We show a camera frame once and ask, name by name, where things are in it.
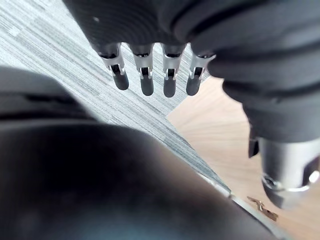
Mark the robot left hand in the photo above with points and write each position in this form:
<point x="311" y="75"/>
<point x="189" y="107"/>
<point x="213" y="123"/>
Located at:
<point x="225" y="37"/>

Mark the small brass door latch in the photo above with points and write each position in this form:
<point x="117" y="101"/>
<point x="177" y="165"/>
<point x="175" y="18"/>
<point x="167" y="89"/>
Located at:
<point x="263" y="208"/>

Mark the robot dark leg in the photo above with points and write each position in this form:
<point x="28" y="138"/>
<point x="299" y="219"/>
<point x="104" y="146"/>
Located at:
<point x="105" y="170"/>

